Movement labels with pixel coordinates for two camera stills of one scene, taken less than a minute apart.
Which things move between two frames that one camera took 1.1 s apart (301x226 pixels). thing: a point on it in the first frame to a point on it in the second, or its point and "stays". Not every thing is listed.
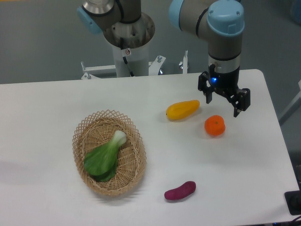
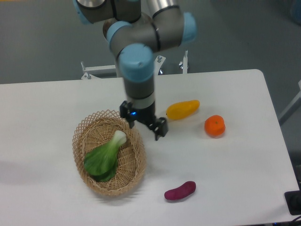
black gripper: (225, 83) to (146, 116)
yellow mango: (181, 109) stays
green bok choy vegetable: (101, 162) stays
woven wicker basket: (96, 130) stays
